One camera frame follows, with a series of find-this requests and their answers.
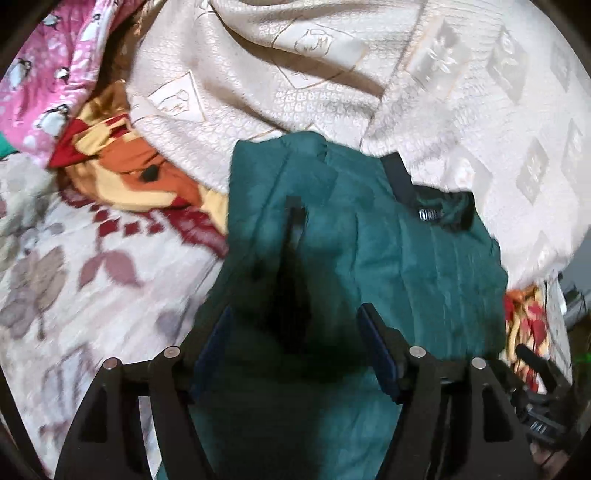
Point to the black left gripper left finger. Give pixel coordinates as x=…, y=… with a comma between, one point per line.
x=105, y=438

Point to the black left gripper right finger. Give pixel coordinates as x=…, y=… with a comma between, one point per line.
x=456, y=420

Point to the dark green puffer jacket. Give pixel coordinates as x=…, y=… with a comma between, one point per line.
x=314, y=232

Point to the white floral fleece blanket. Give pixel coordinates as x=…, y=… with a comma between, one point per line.
x=82, y=282

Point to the red orange yellow floral blanket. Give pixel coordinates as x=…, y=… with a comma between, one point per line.
x=103, y=157

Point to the green cloth piece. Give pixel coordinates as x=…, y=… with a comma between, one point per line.
x=6, y=148

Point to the beige rose patterned bedspread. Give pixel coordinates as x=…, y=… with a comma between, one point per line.
x=485, y=95

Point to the pink penguin print cloth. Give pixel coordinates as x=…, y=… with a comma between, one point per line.
x=54, y=72

